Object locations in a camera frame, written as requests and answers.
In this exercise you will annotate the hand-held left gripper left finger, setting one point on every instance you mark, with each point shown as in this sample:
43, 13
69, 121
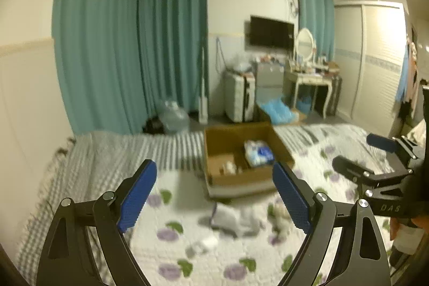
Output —
137, 195

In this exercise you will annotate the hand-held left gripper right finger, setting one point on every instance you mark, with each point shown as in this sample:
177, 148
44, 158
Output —
291, 199

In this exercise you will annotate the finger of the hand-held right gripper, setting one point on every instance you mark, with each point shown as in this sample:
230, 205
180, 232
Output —
380, 141
350, 167

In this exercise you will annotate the grey cloth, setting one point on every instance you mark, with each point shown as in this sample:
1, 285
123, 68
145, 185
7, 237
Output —
250, 222

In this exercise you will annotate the brown cardboard box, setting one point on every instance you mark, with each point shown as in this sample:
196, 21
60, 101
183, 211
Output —
241, 177

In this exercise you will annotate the white grey sock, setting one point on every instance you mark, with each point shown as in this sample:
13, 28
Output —
202, 245

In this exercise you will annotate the person's right hand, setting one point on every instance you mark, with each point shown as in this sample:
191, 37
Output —
421, 222

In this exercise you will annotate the grey striped blanket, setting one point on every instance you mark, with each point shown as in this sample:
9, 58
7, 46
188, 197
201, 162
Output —
100, 155

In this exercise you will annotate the blue white tissue pack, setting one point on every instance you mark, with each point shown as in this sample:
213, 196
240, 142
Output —
258, 152

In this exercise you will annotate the hanging clothes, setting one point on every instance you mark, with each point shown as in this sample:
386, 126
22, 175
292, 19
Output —
410, 78

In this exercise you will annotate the dark floor object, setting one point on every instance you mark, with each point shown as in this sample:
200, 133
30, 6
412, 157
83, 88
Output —
152, 127

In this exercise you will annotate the small white items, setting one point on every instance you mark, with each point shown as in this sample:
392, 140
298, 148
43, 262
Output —
228, 167

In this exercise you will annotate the white wardrobe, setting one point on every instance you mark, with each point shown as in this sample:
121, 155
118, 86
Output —
378, 65

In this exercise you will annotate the floral white quilt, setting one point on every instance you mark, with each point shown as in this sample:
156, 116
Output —
234, 259

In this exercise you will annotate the clear water jug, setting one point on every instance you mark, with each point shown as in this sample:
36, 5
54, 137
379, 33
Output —
173, 118

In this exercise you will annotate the white dressing table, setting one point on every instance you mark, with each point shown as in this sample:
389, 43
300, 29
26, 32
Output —
308, 80

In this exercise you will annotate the white suitcase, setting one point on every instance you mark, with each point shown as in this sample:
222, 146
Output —
236, 96

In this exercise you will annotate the silver mini fridge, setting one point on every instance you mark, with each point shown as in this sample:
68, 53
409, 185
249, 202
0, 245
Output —
269, 80

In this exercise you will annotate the oval white vanity mirror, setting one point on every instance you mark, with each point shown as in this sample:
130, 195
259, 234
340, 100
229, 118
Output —
305, 42

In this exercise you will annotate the narrow teal curtain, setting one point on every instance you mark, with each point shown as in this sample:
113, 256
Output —
315, 14

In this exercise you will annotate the clear plastic bag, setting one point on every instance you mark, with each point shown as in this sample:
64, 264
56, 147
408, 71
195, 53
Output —
239, 64

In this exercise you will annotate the wide teal curtain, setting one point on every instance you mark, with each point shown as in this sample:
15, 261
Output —
97, 38

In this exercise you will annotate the teal corner curtain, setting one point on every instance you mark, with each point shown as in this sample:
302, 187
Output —
172, 34

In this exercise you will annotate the black wall television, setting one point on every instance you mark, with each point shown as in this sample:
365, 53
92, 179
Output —
271, 32

